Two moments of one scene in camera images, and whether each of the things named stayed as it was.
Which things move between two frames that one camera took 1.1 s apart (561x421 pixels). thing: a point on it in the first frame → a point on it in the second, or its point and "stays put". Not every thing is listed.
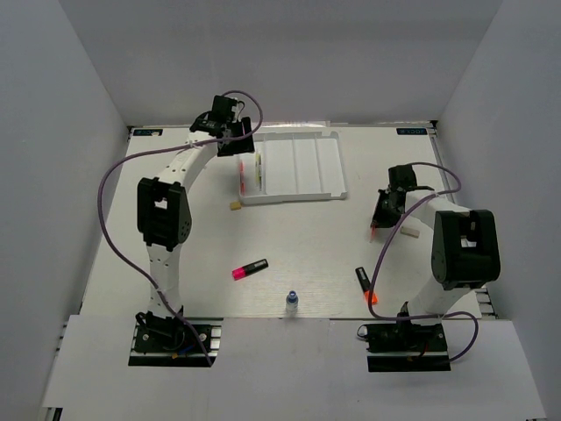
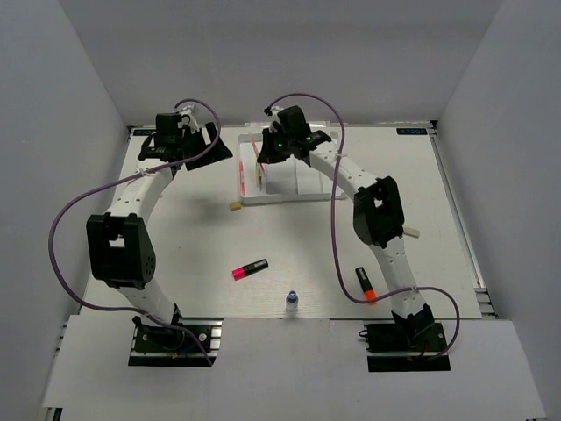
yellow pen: [257, 168] stays put
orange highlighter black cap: [365, 285] stays put
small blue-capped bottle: [292, 304] stays put
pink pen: [242, 178] stays put
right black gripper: [379, 218] → [269, 155]
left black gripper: [242, 146] → [219, 153]
